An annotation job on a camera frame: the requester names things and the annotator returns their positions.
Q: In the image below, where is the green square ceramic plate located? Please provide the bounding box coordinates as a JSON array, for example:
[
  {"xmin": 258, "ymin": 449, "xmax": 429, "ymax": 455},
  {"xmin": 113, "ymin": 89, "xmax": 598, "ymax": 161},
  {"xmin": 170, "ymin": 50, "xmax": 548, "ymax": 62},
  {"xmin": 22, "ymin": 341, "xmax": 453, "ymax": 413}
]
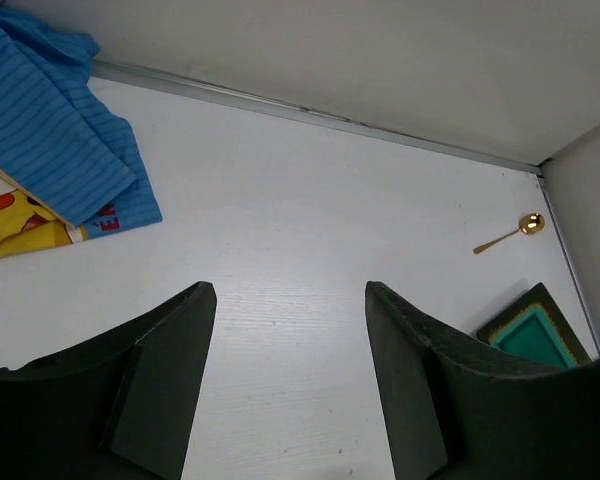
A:
[{"xmin": 475, "ymin": 283, "xmax": 591, "ymax": 368}]

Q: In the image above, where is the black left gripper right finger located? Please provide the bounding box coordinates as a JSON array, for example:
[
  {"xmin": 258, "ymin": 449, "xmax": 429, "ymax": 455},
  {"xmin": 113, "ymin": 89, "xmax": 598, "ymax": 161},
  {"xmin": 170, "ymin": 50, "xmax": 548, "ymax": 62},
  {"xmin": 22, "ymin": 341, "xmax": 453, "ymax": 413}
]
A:
[{"xmin": 365, "ymin": 281, "xmax": 600, "ymax": 479}]

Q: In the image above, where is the blue Pikachu placemat cloth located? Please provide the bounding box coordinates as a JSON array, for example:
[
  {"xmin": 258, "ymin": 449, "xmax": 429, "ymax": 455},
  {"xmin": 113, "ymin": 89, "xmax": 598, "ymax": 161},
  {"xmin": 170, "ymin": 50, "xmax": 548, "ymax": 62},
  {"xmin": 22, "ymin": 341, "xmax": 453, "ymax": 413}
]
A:
[{"xmin": 0, "ymin": 7, "xmax": 162, "ymax": 258}]

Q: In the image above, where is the gold spoon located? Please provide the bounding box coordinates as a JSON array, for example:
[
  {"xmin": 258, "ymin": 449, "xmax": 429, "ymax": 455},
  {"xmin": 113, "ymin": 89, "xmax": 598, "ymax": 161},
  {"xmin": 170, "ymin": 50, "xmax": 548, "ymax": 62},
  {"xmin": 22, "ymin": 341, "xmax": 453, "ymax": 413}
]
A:
[{"xmin": 473, "ymin": 212, "xmax": 546, "ymax": 255}]

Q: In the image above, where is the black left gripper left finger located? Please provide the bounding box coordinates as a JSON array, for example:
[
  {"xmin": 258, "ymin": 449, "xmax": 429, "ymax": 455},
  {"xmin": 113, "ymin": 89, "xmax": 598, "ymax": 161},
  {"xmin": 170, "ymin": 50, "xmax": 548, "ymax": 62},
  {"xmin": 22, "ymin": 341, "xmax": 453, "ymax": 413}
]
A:
[{"xmin": 0, "ymin": 282, "xmax": 216, "ymax": 479}]

